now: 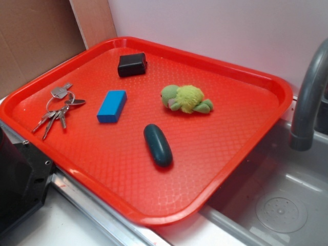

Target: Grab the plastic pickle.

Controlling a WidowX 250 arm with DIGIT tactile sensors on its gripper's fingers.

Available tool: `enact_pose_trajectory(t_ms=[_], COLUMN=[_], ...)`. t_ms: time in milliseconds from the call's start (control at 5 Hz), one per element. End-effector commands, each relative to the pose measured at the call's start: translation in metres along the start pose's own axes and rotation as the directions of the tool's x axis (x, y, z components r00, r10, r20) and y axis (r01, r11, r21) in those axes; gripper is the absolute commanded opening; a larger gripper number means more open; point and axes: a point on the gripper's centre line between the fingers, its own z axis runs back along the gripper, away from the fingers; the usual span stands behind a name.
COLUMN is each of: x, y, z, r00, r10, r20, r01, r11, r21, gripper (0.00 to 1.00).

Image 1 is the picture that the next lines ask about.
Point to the dark green plastic pickle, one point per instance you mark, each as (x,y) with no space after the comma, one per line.
(158,145)

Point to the red plastic tray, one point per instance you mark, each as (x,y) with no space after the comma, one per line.
(113,160)

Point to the green plush turtle toy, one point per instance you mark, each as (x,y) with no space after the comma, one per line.
(187,99)

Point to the blue rectangular block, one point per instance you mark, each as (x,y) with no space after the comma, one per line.
(112,106)

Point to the black rectangular box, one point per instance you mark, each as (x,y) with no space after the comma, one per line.
(132,64)

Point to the silver key bunch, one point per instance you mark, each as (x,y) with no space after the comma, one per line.
(62,100)

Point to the grey toy faucet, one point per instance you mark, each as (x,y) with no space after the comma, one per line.
(311,107)

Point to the grey toy sink basin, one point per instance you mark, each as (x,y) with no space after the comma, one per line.
(276,196)

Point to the black device corner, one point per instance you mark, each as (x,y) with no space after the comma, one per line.
(26,173)

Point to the brown cardboard panel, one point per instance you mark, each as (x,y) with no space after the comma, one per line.
(36,36)

